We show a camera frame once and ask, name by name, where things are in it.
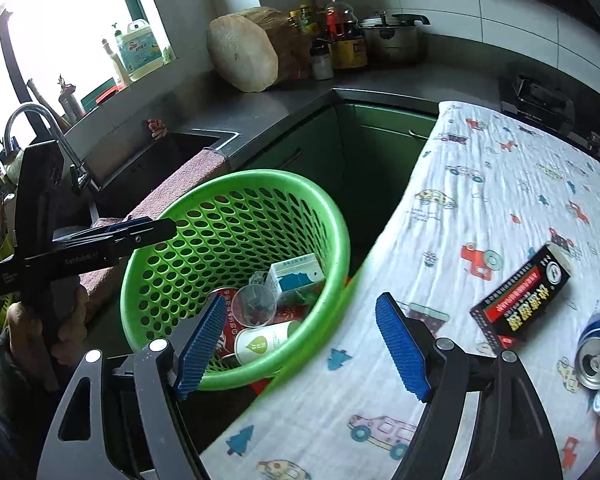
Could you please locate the cartoon printed white tablecloth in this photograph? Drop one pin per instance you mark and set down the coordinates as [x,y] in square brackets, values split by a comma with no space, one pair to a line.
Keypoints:
[486,193]

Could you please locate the black kitchen sink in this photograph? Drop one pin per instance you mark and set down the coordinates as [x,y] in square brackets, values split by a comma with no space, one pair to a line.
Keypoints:
[128,185]

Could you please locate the white paper cup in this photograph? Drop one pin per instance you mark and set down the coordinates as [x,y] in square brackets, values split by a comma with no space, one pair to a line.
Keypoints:
[251,345]

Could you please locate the dark cooking oil bottle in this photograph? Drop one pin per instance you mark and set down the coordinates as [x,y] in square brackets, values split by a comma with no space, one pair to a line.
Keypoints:
[346,36]

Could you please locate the red cartoon paper cup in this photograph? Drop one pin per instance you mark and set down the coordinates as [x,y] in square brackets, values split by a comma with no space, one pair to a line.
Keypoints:
[225,348]

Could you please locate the pink dish towel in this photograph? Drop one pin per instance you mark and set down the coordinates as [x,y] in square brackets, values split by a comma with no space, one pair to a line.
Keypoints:
[103,286]

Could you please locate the steel sink faucet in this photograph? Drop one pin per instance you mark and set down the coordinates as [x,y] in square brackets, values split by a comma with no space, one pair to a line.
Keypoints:
[81,176]

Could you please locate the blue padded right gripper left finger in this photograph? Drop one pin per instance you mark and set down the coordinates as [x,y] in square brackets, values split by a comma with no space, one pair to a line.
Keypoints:
[194,342]

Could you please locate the green perforated plastic basket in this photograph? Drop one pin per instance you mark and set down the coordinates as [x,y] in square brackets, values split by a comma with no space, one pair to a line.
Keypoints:
[227,229]

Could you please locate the black gas stove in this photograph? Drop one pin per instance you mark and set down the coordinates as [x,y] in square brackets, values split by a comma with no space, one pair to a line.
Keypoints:
[549,109]

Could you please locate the green base cabinet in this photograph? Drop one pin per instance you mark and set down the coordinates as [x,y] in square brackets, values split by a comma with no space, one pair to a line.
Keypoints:
[362,156]

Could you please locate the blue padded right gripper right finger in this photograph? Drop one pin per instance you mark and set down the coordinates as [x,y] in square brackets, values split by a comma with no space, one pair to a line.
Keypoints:
[402,346]

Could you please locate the dish detergent jug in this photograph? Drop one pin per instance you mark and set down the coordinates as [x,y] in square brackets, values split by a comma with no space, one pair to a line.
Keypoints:
[139,50]

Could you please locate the person's left hand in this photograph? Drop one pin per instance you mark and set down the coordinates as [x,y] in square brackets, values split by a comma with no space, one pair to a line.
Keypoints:
[25,329]

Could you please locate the small white seasoning jar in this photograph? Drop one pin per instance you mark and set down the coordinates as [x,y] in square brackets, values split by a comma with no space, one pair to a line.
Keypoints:
[321,61]

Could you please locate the black red small box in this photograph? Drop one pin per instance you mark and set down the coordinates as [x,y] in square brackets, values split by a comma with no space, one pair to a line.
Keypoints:
[505,316]

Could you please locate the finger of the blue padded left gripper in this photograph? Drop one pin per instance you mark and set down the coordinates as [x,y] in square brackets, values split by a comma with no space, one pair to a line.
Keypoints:
[125,224]
[125,239]

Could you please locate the clear plastic cup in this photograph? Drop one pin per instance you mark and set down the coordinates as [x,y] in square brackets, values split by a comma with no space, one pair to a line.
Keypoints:
[253,306]

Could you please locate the round wooden chopping block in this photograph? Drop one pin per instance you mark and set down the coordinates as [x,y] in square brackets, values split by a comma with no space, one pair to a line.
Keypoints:
[257,48]

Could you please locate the white milk carton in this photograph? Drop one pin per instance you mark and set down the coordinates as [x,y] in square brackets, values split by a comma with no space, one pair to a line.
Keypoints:
[294,275]

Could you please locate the steel pressure cooker pot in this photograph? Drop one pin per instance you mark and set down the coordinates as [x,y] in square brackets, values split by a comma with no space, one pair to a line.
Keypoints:
[394,39]

